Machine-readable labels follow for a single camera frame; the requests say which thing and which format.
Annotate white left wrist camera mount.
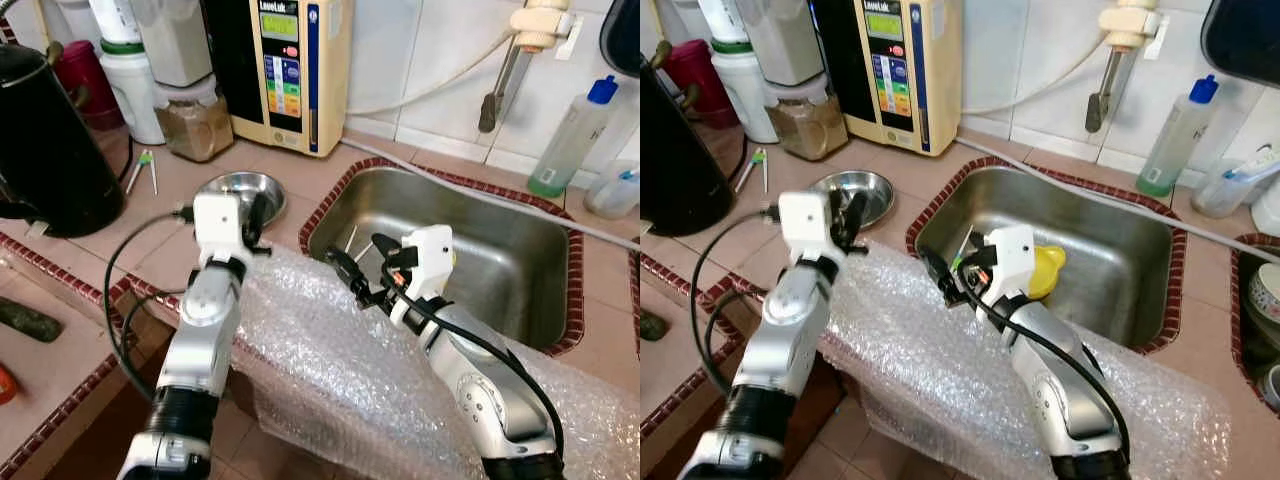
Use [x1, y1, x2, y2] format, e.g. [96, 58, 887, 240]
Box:
[192, 192, 247, 269]
[778, 190, 837, 267]

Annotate clear bottle blue cap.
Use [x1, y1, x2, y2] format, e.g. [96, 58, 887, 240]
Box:
[1135, 73, 1221, 198]
[527, 75, 619, 199]

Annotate cream water ionizer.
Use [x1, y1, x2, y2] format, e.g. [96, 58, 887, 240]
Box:
[200, 0, 354, 159]
[810, 0, 963, 157]

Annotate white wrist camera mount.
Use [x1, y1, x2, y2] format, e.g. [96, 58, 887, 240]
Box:
[192, 192, 247, 269]
[778, 190, 837, 267]
[975, 225, 1039, 306]
[388, 225, 457, 328]

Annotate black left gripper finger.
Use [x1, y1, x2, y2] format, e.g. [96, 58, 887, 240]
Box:
[244, 190, 275, 233]
[838, 188, 871, 233]

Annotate white plastic bottle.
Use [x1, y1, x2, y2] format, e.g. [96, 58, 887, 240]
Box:
[88, 0, 143, 46]
[695, 0, 751, 43]

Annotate black pan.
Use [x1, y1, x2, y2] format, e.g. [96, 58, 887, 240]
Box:
[600, 0, 641, 79]
[1200, 0, 1280, 89]

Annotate maroon plastic container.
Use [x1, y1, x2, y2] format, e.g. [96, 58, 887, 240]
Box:
[52, 40, 126, 131]
[662, 38, 736, 129]

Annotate cream wall tap metal spout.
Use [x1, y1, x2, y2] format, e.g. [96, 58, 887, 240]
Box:
[478, 0, 583, 134]
[1085, 0, 1171, 134]

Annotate grey blender base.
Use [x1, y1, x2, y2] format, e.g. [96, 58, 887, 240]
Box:
[735, 0, 826, 86]
[130, 0, 213, 89]

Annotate clear bubble wrap sheet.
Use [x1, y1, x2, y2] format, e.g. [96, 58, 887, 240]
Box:
[825, 243, 1233, 480]
[232, 243, 641, 480]

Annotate white jar green lid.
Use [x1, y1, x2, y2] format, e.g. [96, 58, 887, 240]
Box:
[712, 38, 781, 144]
[97, 38, 166, 146]

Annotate clear jar brown powder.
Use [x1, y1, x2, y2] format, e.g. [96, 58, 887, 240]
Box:
[765, 72, 851, 161]
[152, 75, 236, 164]

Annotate thin grey rod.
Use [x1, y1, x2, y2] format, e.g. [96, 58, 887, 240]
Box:
[340, 138, 641, 253]
[955, 136, 1236, 241]

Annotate clear plastic container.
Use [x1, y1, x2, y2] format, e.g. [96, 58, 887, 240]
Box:
[1190, 155, 1266, 219]
[583, 160, 641, 221]

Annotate round metal plate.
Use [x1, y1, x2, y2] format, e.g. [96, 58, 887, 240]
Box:
[197, 171, 287, 229]
[808, 170, 896, 229]

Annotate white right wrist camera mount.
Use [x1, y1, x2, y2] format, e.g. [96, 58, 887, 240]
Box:
[388, 225, 457, 328]
[975, 225, 1039, 306]

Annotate white detergent bottle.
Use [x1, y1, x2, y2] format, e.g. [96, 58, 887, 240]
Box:
[1250, 175, 1280, 238]

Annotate white water hose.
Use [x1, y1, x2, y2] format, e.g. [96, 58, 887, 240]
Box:
[345, 35, 521, 116]
[960, 35, 1111, 114]

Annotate patterned white ceramic bowl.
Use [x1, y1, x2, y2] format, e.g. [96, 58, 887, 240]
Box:
[1248, 262, 1280, 326]

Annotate black kettle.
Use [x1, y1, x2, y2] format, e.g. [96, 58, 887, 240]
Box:
[0, 42, 127, 239]
[640, 55, 736, 238]

